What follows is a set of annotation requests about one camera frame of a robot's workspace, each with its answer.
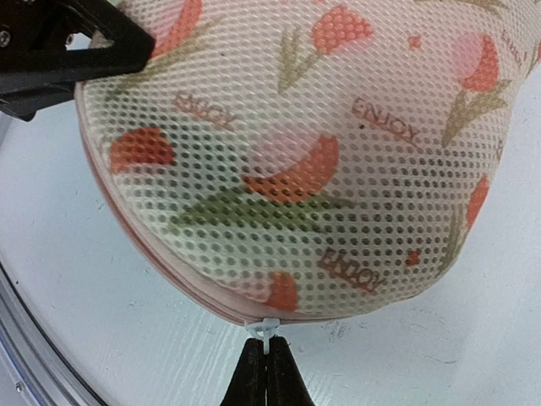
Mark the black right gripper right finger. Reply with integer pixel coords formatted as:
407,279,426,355
265,337,315,406

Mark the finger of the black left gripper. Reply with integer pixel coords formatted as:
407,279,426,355
1,0,155,122

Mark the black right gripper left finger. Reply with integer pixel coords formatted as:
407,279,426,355
221,338,267,406

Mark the white zipper pull tie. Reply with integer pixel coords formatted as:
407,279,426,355
245,318,281,355

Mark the floral mesh laundry bag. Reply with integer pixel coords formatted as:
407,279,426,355
76,0,540,324

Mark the aluminium front rail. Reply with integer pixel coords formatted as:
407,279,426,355
1,270,106,405

